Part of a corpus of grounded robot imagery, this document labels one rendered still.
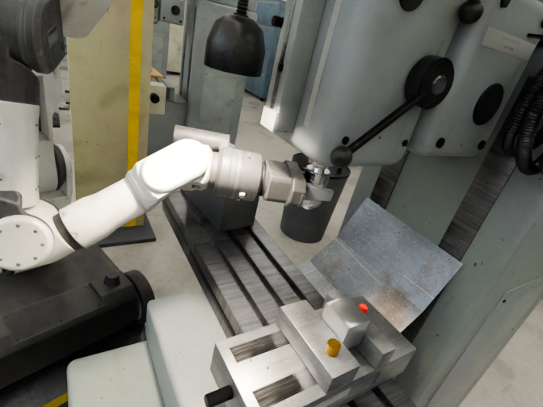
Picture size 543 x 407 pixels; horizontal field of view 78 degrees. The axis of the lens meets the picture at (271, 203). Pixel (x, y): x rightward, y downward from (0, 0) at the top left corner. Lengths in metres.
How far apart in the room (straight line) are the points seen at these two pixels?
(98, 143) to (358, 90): 1.98
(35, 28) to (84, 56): 1.65
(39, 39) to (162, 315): 0.57
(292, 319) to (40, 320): 0.84
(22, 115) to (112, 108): 1.71
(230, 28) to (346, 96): 0.17
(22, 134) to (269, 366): 0.49
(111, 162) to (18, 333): 1.38
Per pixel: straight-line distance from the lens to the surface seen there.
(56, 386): 1.33
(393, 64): 0.51
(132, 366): 0.91
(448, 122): 0.62
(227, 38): 0.42
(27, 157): 0.57
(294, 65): 0.51
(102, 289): 1.28
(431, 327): 1.00
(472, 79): 0.63
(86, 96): 2.23
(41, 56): 0.56
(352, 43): 0.47
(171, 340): 0.80
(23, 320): 1.26
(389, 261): 0.96
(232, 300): 0.77
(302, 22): 0.50
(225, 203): 0.93
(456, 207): 0.89
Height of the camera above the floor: 1.47
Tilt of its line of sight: 27 degrees down
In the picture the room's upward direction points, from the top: 14 degrees clockwise
